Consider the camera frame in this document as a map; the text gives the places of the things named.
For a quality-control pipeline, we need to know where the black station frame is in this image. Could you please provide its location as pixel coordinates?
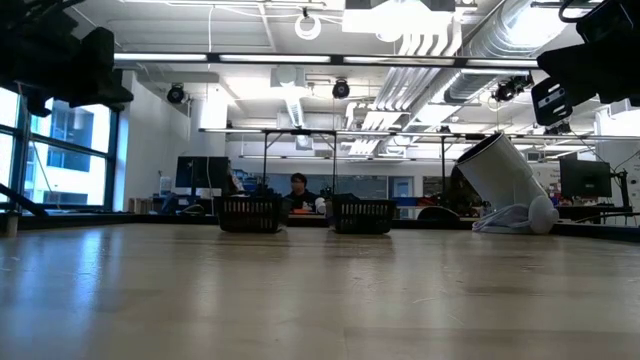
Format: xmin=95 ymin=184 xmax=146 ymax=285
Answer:
xmin=199 ymin=127 xmax=451 ymax=201

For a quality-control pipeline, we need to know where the black slotted plastic basket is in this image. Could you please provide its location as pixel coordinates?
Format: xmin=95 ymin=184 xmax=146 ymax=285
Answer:
xmin=330 ymin=194 xmax=397 ymax=236
xmin=214 ymin=195 xmax=286 ymax=235

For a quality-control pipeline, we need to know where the white ring lamp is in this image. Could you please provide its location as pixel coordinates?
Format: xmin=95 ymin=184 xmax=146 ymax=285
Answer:
xmin=293 ymin=13 xmax=323 ymax=42

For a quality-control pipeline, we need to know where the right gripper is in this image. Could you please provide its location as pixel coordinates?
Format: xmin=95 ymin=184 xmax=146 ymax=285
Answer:
xmin=530 ymin=0 xmax=640 ymax=127

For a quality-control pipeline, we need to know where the person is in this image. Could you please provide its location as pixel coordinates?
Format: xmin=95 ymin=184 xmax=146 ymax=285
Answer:
xmin=225 ymin=162 xmax=247 ymax=196
xmin=283 ymin=172 xmax=319 ymax=212

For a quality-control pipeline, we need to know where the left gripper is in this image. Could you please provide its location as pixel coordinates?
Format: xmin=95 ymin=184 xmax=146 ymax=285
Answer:
xmin=0 ymin=0 xmax=135 ymax=119

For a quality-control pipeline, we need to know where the large window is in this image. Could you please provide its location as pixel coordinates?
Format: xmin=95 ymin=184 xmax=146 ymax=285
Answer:
xmin=0 ymin=87 xmax=124 ymax=214

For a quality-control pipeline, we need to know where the black computer monitor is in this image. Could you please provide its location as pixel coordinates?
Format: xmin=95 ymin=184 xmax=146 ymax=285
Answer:
xmin=558 ymin=158 xmax=614 ymax=200
xmin=174 ymin=155 xmax=231 ymax=191

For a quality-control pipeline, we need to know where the crumpled white cloth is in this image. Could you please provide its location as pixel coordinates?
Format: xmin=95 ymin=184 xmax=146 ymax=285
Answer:
xmin=471 ymin=203 xmax=541 ymax=236

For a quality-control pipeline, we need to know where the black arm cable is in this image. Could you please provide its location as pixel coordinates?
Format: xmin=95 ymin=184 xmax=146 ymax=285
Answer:
xmin=569 ymin=127 xmax=604 ymax=164

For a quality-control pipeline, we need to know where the black beam with light strips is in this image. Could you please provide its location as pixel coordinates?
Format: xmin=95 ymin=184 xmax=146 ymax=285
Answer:
xmin=113 ymin=49 xmax=541 ymax=71

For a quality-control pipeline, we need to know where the black chair back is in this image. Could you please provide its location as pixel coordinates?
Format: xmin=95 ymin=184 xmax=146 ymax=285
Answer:
xmin=416 ymin=205 xmax=462 ymax=222

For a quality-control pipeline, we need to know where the silver ventilation duct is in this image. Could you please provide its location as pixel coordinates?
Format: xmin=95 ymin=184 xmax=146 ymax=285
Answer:
xmin=444 ymin=0 xmax=569 ymax=104

